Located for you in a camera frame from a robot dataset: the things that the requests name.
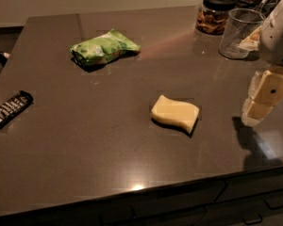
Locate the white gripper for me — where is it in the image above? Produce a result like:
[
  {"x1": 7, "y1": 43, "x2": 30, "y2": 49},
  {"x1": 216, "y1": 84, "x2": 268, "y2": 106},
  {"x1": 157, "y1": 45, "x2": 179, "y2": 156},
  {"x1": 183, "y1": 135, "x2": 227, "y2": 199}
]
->
[{"x1": 241, "y1": 0, "x2": 283, "y2": 127}]

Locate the yellow sponge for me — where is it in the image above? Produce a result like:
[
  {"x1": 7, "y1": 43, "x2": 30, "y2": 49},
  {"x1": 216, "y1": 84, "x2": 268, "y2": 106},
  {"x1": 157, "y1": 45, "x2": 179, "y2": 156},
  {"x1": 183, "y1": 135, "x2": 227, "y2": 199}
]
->
[{"x1": 151, "y1": 95, "x2": 200, "y2": 134}]

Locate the green rice chip bag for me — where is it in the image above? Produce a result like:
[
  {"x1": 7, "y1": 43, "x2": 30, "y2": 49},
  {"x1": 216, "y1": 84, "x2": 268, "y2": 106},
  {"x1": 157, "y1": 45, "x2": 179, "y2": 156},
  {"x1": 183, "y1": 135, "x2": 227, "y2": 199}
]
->
[{"x1": 70, "y1": 29, "x2": 141, "y2": 67}]

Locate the white packet behind cup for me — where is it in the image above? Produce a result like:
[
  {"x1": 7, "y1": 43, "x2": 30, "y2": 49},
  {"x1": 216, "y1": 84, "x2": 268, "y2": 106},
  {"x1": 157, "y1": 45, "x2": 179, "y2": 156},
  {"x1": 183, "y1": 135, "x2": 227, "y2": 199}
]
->
[{"x1": 239, "y1": 26, "x2": 261, "y2": 51}]

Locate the clear plastic cup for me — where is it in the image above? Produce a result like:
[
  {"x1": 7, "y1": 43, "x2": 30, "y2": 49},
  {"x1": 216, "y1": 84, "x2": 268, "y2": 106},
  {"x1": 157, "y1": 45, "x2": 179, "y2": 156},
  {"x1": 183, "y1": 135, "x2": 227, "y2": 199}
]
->
[{"x1": 219, "y1": 8, "x2": 265, "y2": 59}]

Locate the glass jar with black lid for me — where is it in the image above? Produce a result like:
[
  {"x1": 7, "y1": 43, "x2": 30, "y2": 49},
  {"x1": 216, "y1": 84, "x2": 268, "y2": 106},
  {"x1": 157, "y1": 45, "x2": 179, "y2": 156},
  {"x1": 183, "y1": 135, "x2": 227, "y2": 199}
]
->
[{"x1": 196, "y1": 0, "x2": 237, "y2": 35}]

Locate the black candy bar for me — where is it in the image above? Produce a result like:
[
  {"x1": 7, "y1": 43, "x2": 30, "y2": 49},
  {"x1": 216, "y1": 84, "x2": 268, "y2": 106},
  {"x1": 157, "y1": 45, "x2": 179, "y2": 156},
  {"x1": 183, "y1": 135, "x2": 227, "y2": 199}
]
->
[{"x1": 0, "y1": 90, "x2": 34, "y2": 129}]

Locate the small dark object at left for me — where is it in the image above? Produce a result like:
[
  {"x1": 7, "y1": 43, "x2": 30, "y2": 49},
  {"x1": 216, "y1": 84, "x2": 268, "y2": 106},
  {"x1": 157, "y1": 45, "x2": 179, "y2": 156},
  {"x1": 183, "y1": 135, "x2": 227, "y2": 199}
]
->
[{"x1": 0, "y1": 52, "x2": 10, "y2": 66}]

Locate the black drawer handle right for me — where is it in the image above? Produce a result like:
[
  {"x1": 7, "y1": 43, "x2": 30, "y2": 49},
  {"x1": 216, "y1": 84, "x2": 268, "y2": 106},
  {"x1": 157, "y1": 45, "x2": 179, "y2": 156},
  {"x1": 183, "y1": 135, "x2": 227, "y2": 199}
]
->
[{"x1": 264, "y1": 196, "x2": 283, "y2": 211}]

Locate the black drawer handle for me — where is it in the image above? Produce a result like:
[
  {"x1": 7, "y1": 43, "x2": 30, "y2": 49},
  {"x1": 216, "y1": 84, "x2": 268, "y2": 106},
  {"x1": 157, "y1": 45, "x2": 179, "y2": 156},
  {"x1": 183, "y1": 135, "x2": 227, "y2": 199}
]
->
[
  {"x1": 264, "y1": 196, "x2": 283, "y2": 211},
  {"x1": 241, "y1": 214, "x2": 263, "y2": 226}
]

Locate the black drawer handle lower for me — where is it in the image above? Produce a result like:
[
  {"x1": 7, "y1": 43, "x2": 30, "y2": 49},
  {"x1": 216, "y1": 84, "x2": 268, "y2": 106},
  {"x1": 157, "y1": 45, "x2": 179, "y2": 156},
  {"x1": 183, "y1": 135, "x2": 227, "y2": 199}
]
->
[{"x1": 241, "y1": 214, "x2": 263, "y2": 226}]

